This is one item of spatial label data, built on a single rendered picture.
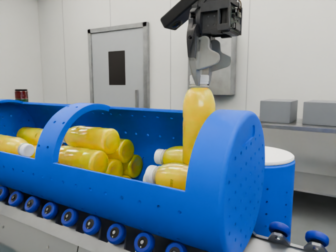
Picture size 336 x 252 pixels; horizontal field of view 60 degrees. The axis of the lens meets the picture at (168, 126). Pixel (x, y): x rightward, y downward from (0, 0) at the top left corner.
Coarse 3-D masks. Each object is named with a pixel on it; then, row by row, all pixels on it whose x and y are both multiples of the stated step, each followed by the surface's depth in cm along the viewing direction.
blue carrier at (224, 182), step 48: (48, 144) 67; (144, 144) 86; (240, 144) 51; (48, 192) 71; (96, 192) 60; (144, 192) 53; (192, 192) 48; (240, 192) 53; (192, 240) 52; (240, 240) 55
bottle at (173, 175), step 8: (160, 168) 59; (168, 168) 58; (176, 168) 57; (184, 168) 56; (152, 176) 60; (160, 176) 58; (168, 176) 57; (176, 176) 56; (184, 176) 55; (160, 184) 58; (168, 184) 57; (176, 184) 56; (184, 184) 55
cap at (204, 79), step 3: (201, 75) 57; (204, 75) 57; (207, 75) 58; (192, 78) 58; (201, 78) 57; (204, 78) 58; (207, 78) 58; (192, 81) 58; (201, 81) 58; (204, 81) 58; (207, 81) 59
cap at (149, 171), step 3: (150, 165) 62; (153, 165) 62; (147, 168) 62; (150, 168) 61; (153, 168) 61; (147, 171) 61; (150, 171) 61; (147, 174) 61; (150, 174) 61; (147, 177) 61; (150, 177) 61; (147, 180) 61; (150, 180) 61
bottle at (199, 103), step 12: (192, 84) 59; (204, 84) 58; (192, 96) 57; (204, 96) 57; (192, 108) 57; (204, 108) 57; (192, 120) 57; (204, 120) 57; (192, 132) 58; (192, 144) 58
